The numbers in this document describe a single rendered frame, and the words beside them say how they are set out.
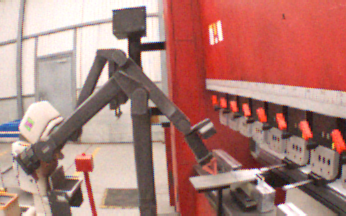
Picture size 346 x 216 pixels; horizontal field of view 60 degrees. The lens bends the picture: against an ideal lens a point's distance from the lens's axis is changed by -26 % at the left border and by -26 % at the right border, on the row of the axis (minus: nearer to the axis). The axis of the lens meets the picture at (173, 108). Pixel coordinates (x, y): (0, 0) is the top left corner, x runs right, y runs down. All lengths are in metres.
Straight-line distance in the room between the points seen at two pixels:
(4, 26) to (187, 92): 7.94
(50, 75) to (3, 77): 1.72
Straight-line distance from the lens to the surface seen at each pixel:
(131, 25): 2.56
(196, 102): 2.42
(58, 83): 8.83
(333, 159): 0.85
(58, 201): 1.40
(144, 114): 1.13
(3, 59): 9.66
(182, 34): 2.42
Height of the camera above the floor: 1.45
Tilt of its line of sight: 5 degrees down
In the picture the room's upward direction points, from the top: 4 degrees counter-clockwise
